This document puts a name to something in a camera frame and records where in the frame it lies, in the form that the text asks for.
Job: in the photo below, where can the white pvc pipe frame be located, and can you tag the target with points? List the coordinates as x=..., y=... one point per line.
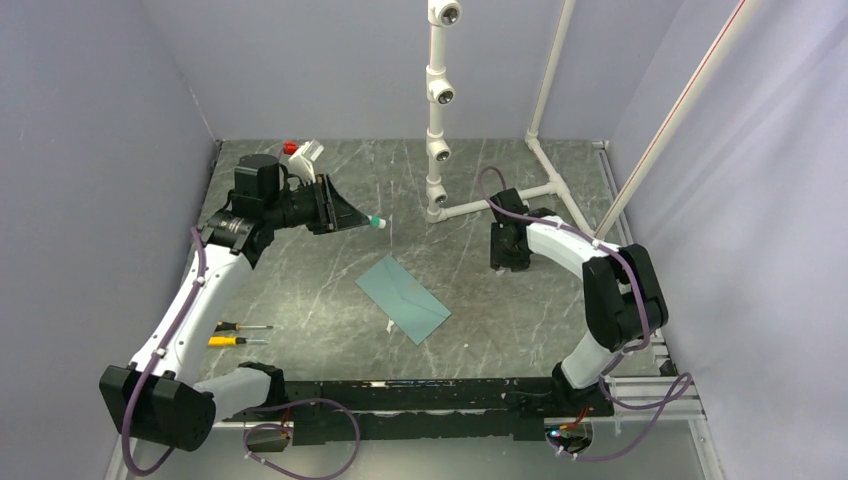
x=524, y=71

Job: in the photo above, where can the green white glue stick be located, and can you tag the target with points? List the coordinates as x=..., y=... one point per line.
x=377, y=222

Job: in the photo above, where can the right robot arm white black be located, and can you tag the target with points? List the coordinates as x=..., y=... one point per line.
x=623, y=300

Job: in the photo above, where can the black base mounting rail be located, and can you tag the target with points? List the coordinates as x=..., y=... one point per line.
x=521, y=408

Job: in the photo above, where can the yellow handled screwdriver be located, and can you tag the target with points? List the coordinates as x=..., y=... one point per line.
x=225, y=341

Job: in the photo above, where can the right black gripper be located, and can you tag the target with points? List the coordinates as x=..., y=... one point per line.
x=498, y=258

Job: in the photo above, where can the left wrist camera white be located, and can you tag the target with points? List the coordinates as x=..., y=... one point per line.
x=300, y=159

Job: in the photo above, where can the aluminium frame rail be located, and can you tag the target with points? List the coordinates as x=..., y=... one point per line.
x=645, y=399

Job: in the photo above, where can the teal paper envelope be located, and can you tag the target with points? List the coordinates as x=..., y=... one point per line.
x=407, y=303

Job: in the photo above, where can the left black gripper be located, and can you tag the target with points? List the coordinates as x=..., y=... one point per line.
x=333, y=211

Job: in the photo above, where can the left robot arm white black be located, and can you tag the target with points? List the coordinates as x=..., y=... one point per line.
x=199, y=291

